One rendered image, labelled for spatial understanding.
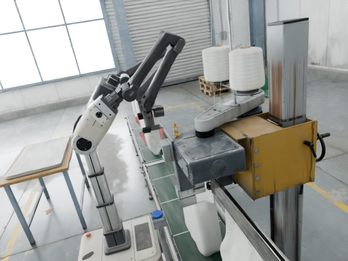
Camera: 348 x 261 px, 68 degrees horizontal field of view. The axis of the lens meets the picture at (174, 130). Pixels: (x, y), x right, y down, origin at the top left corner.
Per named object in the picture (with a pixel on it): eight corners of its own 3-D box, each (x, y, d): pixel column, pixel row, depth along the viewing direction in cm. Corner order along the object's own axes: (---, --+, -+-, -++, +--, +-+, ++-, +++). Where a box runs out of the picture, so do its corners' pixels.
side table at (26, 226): (44, 196, 346) (24, 146, 318) (91, 183, 358) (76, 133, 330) (26, 248, 259) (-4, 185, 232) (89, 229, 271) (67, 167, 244)
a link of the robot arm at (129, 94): (162, 23, 138) (169, 25, 129) (181, 38, 145) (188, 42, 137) (116, 91, 147) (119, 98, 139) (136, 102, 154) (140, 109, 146)
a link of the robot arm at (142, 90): (170, 55, 201) (170, 52, 191) (175, 60, 202) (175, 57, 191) (133, 96, 204) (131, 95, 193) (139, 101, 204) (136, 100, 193)
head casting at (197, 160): (176, 184, 133) (167, 131, 122) (220, 172, 137) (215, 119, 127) (196, 222, 105) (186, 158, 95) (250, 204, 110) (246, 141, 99)
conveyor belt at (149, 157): (128, 118, 509) (127, 114, 506) (148, 114, 517) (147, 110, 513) (147, 170, 308) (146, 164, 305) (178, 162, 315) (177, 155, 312)
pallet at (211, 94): (200, 91, 742) (199, 86, 737) (239, 83, 761) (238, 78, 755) (210, 97, 667) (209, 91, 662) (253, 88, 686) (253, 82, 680)
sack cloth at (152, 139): (145, 143, 363) (134, 92, 336) (160, 139, 366) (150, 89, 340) (150, 157, 320) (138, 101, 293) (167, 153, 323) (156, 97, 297)
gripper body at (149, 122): (160, 127, 151) (157, 115, 152) (142, 130, 149) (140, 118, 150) (158, 129, 158) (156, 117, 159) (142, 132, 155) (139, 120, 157)
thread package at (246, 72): (223, 88, 115) (220, 49, 109) (253, 82, 117) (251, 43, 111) (240, 95, 101) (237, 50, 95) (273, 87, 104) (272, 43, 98)
